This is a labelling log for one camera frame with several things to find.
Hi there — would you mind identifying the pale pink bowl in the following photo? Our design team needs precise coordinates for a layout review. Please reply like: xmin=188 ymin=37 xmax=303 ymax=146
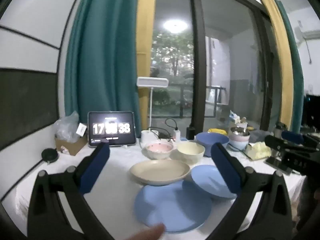
xmin=229 ymin=132 xmax=250 ymax=142

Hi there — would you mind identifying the yellow patterned cloth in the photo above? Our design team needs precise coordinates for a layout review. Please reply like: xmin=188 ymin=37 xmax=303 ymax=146
xmin=246 ymin=141 xmax=272 ymax=160

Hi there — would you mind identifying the teal curtain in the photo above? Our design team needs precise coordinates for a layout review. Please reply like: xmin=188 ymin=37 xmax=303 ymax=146
xmin=271 ymin=0 xmax=304 ymax=134
xmin=64 ymin=0 xmax=140 ymax=130

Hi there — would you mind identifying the tablet with clock display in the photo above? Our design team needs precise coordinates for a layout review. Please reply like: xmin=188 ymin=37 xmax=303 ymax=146
xmin=87 ymin=111 xmax=137 ymax=147

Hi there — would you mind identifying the black balcony railing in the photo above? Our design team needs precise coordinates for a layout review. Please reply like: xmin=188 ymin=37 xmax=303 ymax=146
xmin=150 ymin=84 xmax=225 ymax=119

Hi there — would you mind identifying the blue plate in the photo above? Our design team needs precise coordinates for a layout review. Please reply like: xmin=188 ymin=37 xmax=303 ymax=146
xmin=134 ymin=180 xmax=213 ymax=234
xmin=182 ymin=164 xmax=238 ymax=201

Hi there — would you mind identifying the white textured tablecloth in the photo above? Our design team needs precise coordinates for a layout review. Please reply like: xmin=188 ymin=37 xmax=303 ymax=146
xmin=2 ymin=140 xmax=308 ymax=240

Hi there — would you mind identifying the pink red-dotted bowl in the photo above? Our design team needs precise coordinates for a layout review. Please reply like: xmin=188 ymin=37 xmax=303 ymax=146
xmin=146 ymin=141 xmax=174 ymax=160

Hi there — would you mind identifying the long black cable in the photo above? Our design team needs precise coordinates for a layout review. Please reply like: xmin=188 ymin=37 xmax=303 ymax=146
xmin=227 ymin=145 xmax=250 ymax=158

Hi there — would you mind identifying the black charger cable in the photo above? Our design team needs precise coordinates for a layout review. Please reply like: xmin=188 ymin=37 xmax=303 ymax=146
xmin=150 ymin=118 xmax=178 ymax=140

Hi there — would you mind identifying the beige plate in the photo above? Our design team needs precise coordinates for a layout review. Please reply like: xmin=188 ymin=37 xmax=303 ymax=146
xmin=129 ymin=159 xmax=191 ymax=186

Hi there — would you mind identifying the black window frame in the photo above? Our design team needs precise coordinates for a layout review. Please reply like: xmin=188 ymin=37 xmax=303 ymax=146
xmin=150 ymin=0 xmax=278 ymax=140

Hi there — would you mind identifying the large blue bowl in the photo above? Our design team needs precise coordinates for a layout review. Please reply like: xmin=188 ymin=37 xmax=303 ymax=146
xmin=195 ymin=132 xmax=230 ymax=157

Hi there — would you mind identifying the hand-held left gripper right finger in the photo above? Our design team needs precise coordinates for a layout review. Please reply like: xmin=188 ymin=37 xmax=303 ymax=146
xmin=211 ymin=142 xmax=293 ymax=240

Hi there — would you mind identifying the white desk lamp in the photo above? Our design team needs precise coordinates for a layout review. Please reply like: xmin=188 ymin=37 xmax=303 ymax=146
xmin=137 ymin=77 xmax=169 ymax=153

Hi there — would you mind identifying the small white tag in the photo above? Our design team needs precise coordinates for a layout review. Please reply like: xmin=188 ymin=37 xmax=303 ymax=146
xmin=76 ymin=123 xmax=87 ymax=137

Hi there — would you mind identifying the steel bowl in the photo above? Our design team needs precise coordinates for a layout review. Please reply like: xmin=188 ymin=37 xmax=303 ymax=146
xmin=230 ymin=127 xmax=250 ymax=137

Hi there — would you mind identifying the light blue bowl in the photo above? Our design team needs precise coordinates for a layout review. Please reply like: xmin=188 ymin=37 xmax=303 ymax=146
xmin=229 ymin=139 xmax=250 ymax=150

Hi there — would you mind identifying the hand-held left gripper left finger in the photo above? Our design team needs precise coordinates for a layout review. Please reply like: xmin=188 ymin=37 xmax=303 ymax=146
xmin=27 ymin=142 xmax=118 ymax=240

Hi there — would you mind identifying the cream bowl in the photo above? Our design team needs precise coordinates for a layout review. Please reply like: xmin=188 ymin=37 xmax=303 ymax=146
xmin=177 ymin=142 xmax=205 ymax=165

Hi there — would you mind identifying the person's left hand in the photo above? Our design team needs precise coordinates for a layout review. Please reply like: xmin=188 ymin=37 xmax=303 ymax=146
xmin=122 ymin=224 xmax=166 ymax=240

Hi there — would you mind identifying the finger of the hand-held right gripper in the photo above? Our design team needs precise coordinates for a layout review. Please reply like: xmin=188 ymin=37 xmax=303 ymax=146
xmin=264 ymin=134 xmax=320 ymax=153
xmin=281 ymin=130 xmax=319 ymax=146

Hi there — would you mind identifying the cardboard box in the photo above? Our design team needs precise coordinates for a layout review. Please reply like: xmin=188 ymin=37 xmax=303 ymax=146
xmin=55 ymin=132 xmax=88 ymax=155

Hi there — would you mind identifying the clear plastic bag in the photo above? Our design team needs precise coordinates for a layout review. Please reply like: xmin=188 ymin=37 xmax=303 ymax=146
xmin=54 ymin=111 xmax=80 ymax=140

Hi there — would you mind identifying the black round puck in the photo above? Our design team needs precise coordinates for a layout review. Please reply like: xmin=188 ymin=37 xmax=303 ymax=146
xmin=41 ymin=148 xmax=59 ymax=164

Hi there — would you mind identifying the white air conditioner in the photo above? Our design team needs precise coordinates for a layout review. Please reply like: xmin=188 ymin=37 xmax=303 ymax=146
xmin=295 ymin=20 xmax=320 ymax=40

